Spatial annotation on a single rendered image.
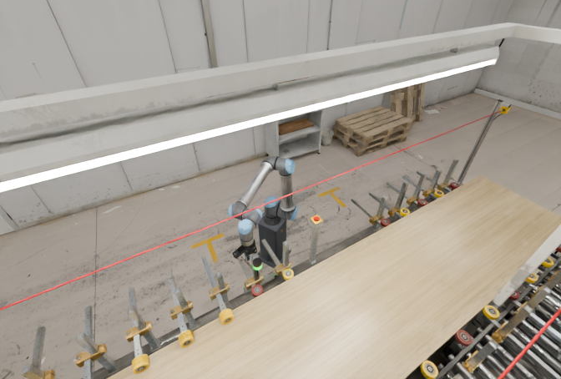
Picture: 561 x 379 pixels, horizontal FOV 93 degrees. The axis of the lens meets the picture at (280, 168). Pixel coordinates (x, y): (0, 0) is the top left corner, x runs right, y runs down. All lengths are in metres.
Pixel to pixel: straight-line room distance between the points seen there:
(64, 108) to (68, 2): 3.02
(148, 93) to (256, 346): 1.55
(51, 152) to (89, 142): 0.07
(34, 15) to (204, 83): 3.12
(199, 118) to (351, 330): 1.60
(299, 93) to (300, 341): 1.47
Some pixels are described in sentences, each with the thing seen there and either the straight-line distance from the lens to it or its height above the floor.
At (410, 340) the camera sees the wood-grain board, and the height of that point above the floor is 0.90.
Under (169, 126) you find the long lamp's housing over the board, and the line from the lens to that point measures 0.73.
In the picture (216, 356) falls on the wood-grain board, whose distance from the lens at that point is 1.90.
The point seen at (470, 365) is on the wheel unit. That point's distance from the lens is 2.21.
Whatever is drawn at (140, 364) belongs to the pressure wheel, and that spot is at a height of 0.98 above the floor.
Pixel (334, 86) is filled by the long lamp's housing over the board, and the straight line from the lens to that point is 0.93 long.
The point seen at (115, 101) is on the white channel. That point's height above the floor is 2.44.
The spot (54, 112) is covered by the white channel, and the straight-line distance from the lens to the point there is 0.73.
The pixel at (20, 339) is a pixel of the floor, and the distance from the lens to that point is 3.73.
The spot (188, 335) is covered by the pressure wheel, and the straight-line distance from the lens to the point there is 1.90.
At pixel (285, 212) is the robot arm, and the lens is 2.54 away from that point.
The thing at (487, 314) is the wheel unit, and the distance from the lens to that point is 2.34.
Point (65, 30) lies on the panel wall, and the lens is 3.74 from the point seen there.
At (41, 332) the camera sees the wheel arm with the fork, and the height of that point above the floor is 0.96.
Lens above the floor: 2.67
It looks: 36 degrees down
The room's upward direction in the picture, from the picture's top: 1 degrees counter-clockwise
